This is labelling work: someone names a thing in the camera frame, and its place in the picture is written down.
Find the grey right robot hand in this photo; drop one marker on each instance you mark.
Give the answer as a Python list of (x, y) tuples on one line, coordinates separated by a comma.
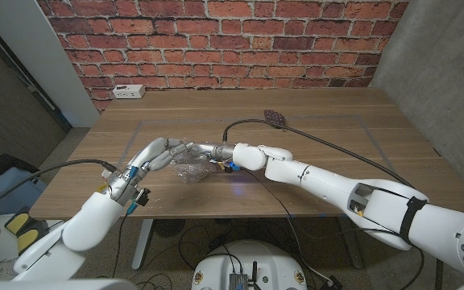
[(210, 152)]

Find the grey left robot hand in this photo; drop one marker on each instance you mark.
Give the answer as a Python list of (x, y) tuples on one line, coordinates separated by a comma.
[(155, 153)]

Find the clear plastic wrap sheet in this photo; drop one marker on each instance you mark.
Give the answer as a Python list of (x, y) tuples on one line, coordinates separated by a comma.
[(193, 171)]

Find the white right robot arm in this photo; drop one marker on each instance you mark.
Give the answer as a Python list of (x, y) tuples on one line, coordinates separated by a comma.
[(328, 181)]

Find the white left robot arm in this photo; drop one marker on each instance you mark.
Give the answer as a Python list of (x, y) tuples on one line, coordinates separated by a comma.
[(91, 221)]

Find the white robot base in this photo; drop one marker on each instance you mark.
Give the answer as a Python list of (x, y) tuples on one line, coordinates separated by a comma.
[(272, 266)]

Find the white power outlet box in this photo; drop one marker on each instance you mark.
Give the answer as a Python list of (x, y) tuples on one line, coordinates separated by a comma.
[(129, 91)]

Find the black round floor grille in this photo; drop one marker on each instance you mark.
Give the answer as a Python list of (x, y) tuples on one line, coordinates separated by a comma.
[(169, 227)]

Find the white table leg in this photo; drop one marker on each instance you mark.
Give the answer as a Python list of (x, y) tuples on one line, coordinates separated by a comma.
[(141, 245)]

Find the red brick printed backdrop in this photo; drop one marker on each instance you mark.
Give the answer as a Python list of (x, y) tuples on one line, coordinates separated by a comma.
[(232, 40)]

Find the yellow and black foot pedal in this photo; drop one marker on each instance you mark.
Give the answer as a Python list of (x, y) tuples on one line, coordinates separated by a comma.
[(26, 237)]

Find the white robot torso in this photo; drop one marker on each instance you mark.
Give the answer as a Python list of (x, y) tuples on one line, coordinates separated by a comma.
[(55, 286)]

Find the grey table leg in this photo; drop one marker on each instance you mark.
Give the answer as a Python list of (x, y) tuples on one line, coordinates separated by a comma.
[(353, 249)]

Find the black power adapter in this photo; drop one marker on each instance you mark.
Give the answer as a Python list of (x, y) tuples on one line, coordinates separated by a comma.
[(335, 282)]

